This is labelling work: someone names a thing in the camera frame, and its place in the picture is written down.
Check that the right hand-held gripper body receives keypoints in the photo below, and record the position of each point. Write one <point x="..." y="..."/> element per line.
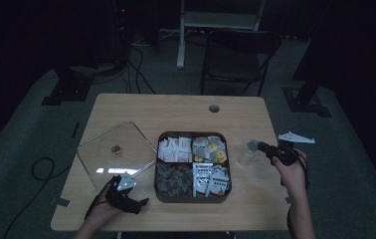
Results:
<point x="283" y="153"/>

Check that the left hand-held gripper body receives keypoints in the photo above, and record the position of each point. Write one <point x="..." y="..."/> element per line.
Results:
<point x="123" y="197"/>

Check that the grey tea bag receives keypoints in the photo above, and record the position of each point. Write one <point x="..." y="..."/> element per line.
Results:
<point x="253" y="146"/>

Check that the clear plastic cup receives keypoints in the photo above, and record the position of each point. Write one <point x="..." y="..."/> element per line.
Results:
<point x="244" y="159"/>

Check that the clear lid with gold knob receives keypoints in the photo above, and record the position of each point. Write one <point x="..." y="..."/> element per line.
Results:
<point x="116" y="159"/>

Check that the dark four-compartment box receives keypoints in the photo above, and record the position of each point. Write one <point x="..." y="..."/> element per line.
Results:
<point x="191" y="200"/>

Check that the person's right hand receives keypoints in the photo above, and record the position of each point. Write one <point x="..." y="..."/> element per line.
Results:
<point x="290" y="177"/>

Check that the person's left hand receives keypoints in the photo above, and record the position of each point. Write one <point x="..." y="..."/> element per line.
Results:
<point x="101" y="212"/>

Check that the pile of grey tea bags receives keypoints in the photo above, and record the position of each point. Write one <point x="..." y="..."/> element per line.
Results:
<point x="173" y="181"/>

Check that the pile of yellow-tagged tea bags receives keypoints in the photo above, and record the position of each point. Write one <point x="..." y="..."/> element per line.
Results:
<point x="211" y="149"/>

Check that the black stand base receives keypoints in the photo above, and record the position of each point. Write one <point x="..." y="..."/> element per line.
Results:
<point x="68" y="89"/>
<point x="305" y="101"/>

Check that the grey tape piece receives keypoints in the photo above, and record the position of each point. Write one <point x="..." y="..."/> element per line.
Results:
<point x="63" y="202"/>

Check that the pile of plain white packets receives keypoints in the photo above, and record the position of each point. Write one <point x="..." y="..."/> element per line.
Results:
<point x="175" y="150"/>

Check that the pile of red-printed white packets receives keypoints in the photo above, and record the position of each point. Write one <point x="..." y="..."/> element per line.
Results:
<point x="212" y="181"/>

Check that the black tape strip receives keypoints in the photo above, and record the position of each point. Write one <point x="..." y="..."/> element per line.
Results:
<point x="75" y="130"/>

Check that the black folding chair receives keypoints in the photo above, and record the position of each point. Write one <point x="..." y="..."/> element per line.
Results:
<point x="235" y="64"/>

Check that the dark equipment tower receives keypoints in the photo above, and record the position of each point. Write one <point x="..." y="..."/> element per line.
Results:
<point x="121" y="33"/>

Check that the white desk frame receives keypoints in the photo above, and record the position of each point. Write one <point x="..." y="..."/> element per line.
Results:
<point x="181" y="40"/>

